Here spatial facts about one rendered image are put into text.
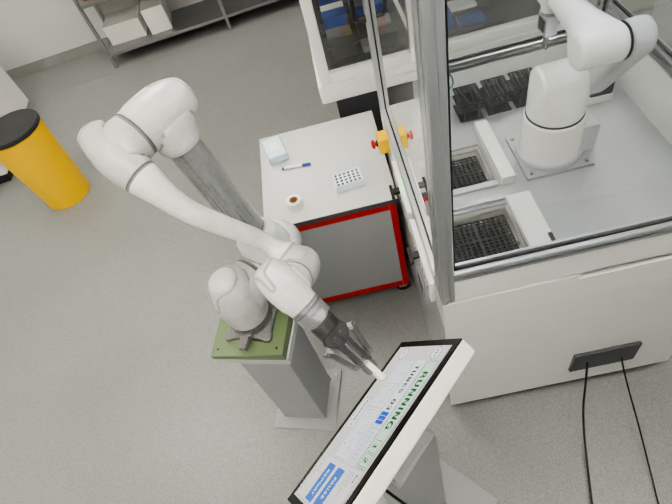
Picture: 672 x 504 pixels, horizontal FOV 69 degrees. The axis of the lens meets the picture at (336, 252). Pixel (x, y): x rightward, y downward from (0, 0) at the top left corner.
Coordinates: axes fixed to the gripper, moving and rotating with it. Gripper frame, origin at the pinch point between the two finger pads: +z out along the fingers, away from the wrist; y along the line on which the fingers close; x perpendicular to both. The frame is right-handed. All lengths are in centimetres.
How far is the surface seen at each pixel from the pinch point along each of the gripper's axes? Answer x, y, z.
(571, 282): -10, 60, 31
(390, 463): -25.5, -19.1, 5.9
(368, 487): -25.4, -25.6, 4.8
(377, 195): 55, 72, -25
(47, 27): 381, 133, -353
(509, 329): 16, 47, 36
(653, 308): -1, 84, 68
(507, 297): -0.6, 45.6, 20.5
